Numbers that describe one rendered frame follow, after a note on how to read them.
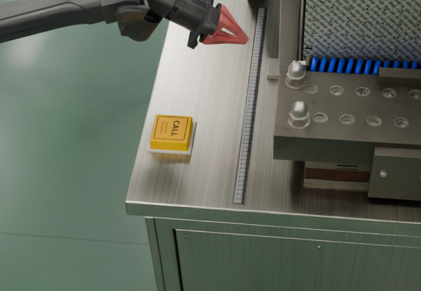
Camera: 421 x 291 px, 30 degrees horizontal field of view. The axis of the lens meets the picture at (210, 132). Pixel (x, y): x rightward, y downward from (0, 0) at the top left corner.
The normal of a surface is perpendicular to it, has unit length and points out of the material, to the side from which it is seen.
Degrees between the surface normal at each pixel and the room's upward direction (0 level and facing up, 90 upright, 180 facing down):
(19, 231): 0
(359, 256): 90
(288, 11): 90
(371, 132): 0
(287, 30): 90
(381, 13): 90
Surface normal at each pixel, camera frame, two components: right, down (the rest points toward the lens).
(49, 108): -0.04, -0.68
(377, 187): -0.12, 0.73
